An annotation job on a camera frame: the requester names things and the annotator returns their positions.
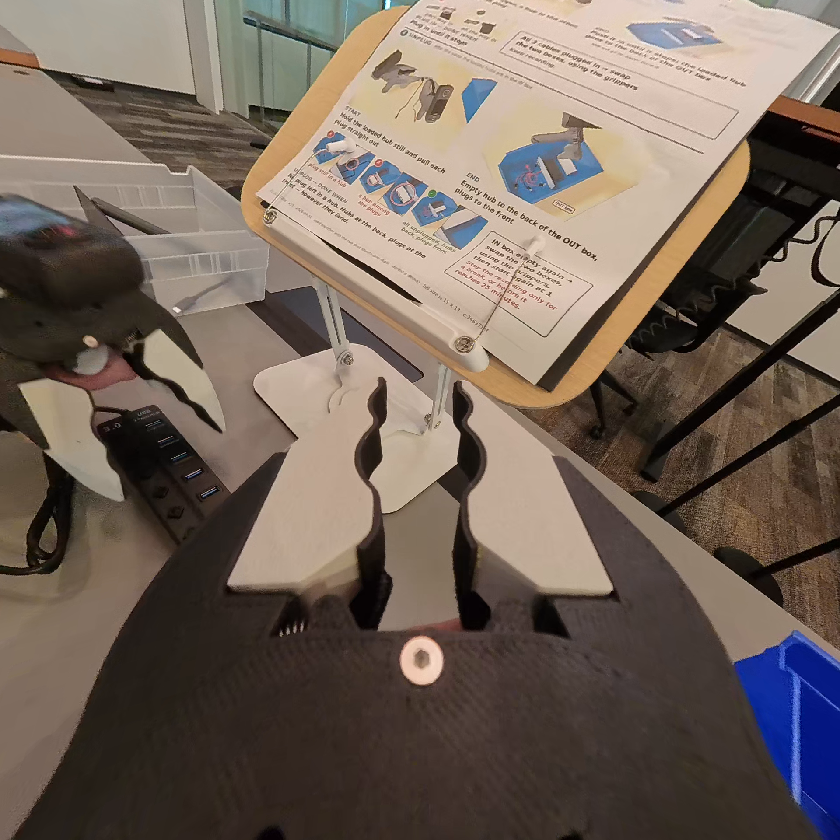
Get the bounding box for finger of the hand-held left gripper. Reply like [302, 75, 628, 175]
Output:
[129, 326, 228, 435]
[16, 376, 127, 500]

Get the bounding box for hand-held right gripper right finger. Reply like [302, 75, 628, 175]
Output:
[451, 381, 616, 623]

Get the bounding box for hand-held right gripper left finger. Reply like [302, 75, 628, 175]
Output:
[227, 378, 393, 623]

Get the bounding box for black usb hub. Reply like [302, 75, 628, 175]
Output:
[95, 405, 232, 546]

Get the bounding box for clear plastic bin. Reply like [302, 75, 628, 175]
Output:
[0, 155, 271, 316]

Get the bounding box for blue plastic bin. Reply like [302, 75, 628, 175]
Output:
[733, 633, 840, 840]

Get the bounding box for printed instruction sheet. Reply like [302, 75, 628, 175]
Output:
[259, 0, 840, 389]

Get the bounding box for black spare cable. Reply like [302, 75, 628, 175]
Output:
[171, 273, 245, 316]

